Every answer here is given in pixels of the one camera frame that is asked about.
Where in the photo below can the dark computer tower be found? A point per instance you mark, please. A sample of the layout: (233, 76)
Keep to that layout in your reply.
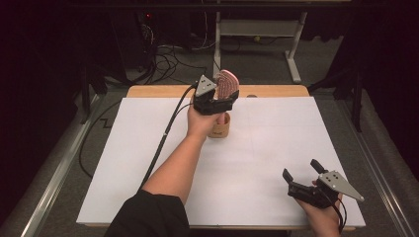
(131, 39)

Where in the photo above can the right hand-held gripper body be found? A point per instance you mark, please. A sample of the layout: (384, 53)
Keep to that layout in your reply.
(336, 182)

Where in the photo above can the black stand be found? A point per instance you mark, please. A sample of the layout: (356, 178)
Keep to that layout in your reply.
(86, 92)
(356, 98)

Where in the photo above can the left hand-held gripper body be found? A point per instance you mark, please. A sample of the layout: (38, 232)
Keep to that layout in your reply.
(206, 86)

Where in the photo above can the white board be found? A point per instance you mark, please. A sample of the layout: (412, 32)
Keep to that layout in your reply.
(257, 154)

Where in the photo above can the aluminium rail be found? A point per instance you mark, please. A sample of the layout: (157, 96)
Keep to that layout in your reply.
(378, 171)
(56, 177)

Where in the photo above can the small yellow object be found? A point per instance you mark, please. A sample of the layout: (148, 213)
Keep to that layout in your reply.
(257, 38)

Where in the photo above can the beige round holder cup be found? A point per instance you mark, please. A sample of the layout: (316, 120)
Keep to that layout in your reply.
(221, 131)

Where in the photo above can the person's left hand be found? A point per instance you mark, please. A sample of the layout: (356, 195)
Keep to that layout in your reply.
(201, 125)

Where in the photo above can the person's right hand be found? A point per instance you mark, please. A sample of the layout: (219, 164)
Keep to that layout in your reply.
(324, 220)

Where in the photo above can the pink hairbrush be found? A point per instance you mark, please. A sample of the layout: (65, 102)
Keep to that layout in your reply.
(227, 84)

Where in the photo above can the wooden table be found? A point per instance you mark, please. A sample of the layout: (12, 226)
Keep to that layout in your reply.
(158, 91)

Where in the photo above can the black sleeve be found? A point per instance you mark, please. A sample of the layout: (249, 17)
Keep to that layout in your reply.
(148, 217)

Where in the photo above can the white metal stand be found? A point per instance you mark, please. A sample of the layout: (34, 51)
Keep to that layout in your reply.
(257, 28)

